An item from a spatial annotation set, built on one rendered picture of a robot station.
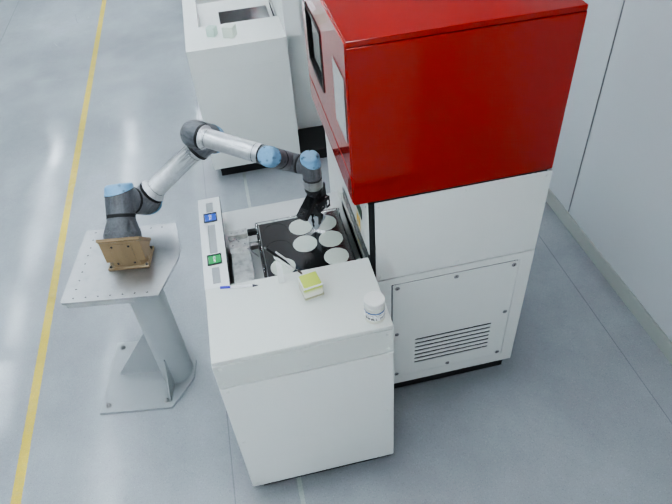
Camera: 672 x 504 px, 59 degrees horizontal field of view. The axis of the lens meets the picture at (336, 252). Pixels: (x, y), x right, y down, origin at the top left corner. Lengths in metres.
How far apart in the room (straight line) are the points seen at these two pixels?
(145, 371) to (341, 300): 1.49
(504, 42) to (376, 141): 0.48
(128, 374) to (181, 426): 0.45
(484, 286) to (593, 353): 0.92
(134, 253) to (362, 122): 1.16
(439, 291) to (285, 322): 0.75
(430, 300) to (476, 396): 0.69
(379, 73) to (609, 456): 2.00
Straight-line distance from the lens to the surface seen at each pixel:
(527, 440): 2.99
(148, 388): 3.27
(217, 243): 2.44
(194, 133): 2.39
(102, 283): 2.66
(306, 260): 2.38
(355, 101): 1.88
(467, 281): 2.56
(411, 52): 1.86
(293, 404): 2.29
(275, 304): 2.15
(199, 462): 2.99
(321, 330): 2.05
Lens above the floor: 2.55
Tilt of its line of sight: 44 degrees down
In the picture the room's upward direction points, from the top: 5 degrees counter-clockwise
